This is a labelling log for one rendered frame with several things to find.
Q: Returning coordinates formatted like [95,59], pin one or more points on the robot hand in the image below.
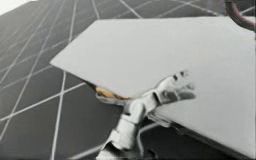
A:
[175,89]

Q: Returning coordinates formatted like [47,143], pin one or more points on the dark steering wheel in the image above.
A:
[237,16]

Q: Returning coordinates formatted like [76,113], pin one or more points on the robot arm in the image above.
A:
[128,128]

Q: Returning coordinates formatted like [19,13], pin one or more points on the grey cart with brown box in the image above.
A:
[140,53]

